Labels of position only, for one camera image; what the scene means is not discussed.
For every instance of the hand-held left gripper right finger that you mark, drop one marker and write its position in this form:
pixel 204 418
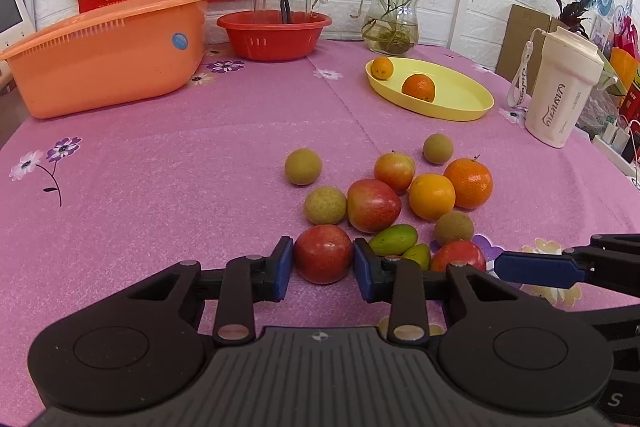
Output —
pixel 362 272

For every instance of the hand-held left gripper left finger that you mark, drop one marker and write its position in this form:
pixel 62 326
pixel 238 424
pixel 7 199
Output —
pixel 282 269

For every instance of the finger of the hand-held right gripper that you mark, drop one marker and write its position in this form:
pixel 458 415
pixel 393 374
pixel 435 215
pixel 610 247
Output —
pixel 540 269

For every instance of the green mango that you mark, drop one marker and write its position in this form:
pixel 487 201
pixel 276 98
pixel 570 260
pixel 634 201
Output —
pixel 393 240

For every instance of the small green fruit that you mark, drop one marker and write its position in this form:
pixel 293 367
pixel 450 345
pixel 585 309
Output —
pixel 418 254

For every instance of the tan green longan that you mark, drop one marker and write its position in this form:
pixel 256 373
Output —
pixel 454 228
pixel 438 148
pixel 302 166
pixel 325 205

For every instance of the orange tangerine with stem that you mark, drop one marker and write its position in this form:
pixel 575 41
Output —
pixel 468 183

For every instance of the yellow oval plate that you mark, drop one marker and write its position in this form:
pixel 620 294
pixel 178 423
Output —
pixel 460 94

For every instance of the large red apple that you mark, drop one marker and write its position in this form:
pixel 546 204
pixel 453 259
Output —
pixel 373 205

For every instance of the yellow orange round orange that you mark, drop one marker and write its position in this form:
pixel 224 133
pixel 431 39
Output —
pixel 432 196

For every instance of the yellow red small apple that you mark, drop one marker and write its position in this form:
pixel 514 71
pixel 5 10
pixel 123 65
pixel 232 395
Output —
pixel 394 171

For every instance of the pink floral tablecloth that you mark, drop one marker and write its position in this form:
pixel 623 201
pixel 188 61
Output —
pixel 200 157

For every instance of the white power strip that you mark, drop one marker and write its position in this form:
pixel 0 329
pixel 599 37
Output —
pixel 612 137

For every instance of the deep orange round orange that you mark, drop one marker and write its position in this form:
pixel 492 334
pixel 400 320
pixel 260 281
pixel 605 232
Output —
pixel 419 88

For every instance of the small orange kumquat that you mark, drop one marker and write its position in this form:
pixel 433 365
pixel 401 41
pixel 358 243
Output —
pixel 382 68

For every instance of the red plastic colander basket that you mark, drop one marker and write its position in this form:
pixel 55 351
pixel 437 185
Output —
pixel 270 42

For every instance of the brown cardboard box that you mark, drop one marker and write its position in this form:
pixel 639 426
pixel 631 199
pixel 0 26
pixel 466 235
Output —
pixel 515 37

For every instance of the pink gift bag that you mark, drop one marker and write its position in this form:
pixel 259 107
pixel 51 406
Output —
pixel 627 32

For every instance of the dark purple plant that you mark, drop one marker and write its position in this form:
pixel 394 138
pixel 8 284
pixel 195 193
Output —
pixel 575 14

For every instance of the clear glass vase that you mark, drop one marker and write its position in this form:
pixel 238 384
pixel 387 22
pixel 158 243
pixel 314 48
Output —
pixel 400 17

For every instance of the orange plastic basin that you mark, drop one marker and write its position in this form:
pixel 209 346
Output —
pixel 100 67

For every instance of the white screen device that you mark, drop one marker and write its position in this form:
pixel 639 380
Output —
pixel 12 7

